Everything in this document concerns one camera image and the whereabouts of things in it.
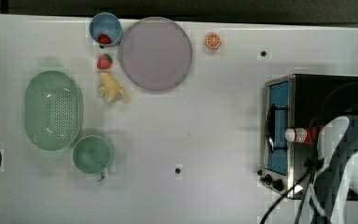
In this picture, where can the yellow peeled toy banana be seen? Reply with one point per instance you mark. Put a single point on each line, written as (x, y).
(110, 88)

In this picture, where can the strawberry inside blue cup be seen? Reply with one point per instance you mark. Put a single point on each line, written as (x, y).
(104, 39)

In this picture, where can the green oval colander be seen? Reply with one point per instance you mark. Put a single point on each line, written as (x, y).
(53, 110)

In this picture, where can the red toy strawberry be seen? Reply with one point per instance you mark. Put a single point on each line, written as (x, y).
(104, 62)

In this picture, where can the grey round plate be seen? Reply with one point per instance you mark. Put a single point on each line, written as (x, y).
(156, 54)

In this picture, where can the red ketchup bottle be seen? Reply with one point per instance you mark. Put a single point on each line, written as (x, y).
(303, 135)

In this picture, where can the silver black toaster oven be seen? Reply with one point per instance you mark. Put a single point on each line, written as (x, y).
(298, 101)

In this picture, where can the orange slice toy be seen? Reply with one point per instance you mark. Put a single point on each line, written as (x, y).
(213, 41)

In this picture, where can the green mug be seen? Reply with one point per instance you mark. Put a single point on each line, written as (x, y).
(92, 155)

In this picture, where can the blue cup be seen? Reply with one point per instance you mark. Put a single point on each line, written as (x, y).
(106, 24)

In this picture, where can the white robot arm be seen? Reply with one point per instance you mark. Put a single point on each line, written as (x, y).
(336, 171)

